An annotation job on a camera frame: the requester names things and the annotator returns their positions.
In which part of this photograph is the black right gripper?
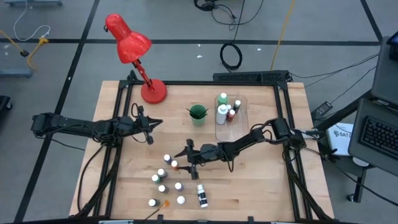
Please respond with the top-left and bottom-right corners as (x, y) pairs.
(174, 139), (220, 180)

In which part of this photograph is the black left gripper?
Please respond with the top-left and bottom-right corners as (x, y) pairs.
(129, 105), (164, 145)

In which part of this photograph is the large white paint bottle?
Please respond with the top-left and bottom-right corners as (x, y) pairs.
(216, 104), (229, 125)

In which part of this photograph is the clear plastic bin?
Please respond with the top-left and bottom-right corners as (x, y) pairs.
(214, 94), (249, 143)

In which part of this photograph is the green plastic cup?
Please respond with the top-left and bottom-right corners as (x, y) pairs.
(188, 105), (207, 128)

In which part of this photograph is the red desk lamp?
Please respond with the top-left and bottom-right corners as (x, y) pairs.
(104, 13), (168, 105)

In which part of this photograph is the black power strip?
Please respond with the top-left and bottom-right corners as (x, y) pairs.
(212, 70), (293, 84)

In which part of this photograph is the black power adapter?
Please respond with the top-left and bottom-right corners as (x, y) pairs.
(310, 101), (333, 118)

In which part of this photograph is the grey table foot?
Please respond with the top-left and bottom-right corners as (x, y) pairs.
(3, 0), (63, 7)
(0, 68), (34, 78)

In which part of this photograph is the black caster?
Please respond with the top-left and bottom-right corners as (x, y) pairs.
(0, 95), (12, 114)

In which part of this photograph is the white cardboard box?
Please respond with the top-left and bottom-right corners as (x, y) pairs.
(326, 123), (354, 156)

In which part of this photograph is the white round disc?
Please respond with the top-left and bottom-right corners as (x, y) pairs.
(351, 156), (370, 167)

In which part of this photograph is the grey laptop black keyboard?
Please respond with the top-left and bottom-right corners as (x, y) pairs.
(347, 98), (398, 177)

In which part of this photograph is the grey monitor back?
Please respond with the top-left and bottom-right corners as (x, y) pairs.
(369, 35), (398, 106)

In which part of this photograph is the black device blue screen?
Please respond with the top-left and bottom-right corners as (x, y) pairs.
(386, 30), (398, 60)

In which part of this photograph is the coiled black cable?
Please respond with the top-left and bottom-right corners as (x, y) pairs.
(218, 42), (243, 72)

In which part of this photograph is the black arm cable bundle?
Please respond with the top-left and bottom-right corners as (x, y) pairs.
(76, 142), (108, 215)

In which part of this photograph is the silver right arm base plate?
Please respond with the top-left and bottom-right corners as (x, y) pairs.
(300, 129), (318, 139)

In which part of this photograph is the long black cable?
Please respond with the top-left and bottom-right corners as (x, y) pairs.
(210, 0), (265, 46)

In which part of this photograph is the yellow extension cord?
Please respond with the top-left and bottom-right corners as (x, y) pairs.
(0, 29), (50, 70)

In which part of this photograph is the long yellow cable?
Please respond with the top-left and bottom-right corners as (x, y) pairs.
(269, 0), (296, 71)

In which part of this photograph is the white cable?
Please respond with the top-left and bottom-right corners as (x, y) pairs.
(12, 0), (51, 42)

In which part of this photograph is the thin black cable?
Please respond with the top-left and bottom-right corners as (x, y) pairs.
(289, 53), (379, 80)

